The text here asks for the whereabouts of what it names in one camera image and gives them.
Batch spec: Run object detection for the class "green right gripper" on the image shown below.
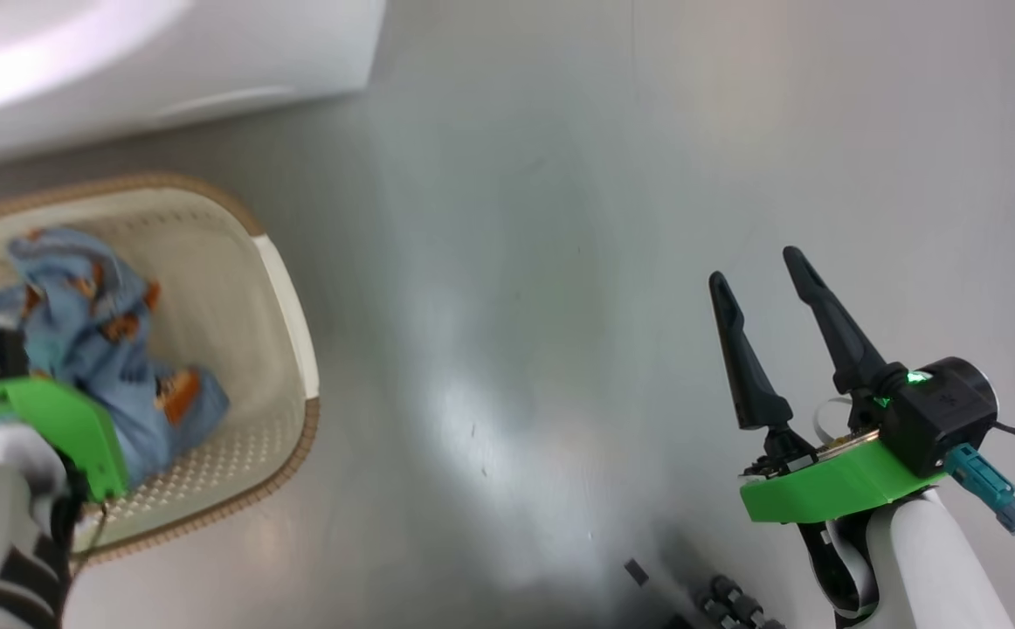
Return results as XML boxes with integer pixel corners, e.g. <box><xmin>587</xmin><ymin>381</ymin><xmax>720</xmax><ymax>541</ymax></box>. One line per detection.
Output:
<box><xmin>708</xmin><ymin>245</ymin><xmax>947</xmax><ymax>526</ymax></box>

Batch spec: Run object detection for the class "blue printed garment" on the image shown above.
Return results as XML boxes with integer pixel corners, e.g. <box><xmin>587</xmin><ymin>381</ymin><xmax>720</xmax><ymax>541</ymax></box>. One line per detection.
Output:
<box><xmin>0</xmin><ymin>225</ymin><xmax>232</xmax><ymax>492</ymax></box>

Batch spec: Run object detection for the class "white front-load washing machine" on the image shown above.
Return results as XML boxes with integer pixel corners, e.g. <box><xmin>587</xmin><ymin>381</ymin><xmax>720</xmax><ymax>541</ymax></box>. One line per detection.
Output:
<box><xmin>0</xmin><ymin>0</ymin><xmax>388</xmax><ymax>172</ymax></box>

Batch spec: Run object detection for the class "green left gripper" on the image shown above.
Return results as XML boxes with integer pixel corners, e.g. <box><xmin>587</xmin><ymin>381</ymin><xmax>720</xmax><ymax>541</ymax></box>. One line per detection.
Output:
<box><xmin>0</xmin><ymin>375</ymin><xmax>130</xmax><ymax>505</ymax></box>

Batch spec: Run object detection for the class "black cable with teal connector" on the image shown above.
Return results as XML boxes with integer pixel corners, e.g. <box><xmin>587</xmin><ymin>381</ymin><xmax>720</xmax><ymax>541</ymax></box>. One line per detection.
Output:
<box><xmin>943</xmin><ymin>421</ymin><xmax>1015</xmax><ymax>552</ymax></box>

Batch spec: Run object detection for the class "cream perforated laundry basket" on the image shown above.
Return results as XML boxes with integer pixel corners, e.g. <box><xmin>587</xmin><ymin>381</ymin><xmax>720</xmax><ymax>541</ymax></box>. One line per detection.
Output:
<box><xmin>0</xmin><ymin>172</ymin><xmax>321</xmax><ymax>565</ymax></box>

